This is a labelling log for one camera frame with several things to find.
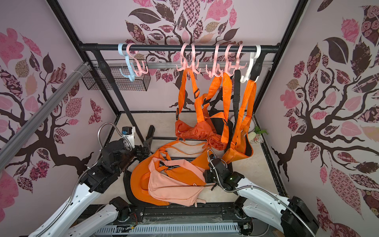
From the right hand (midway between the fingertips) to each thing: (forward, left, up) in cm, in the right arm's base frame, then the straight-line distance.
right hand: (204, 173), depth 83 cm
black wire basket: (+54, +71, +30) cm, 94 cm away
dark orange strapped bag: (+12, -5, +15) cm, 20 cm away
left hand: (+8, +31, +23) cm, 39 cm away
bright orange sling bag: (+11, -22, +10) cm, 26 cm away
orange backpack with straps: (-4, +36, +2) cm, 37 cm away
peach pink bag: (-10, +17, +4) cm, 20 cm away
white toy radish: (+26, -35, -1) cm, 44 cm away
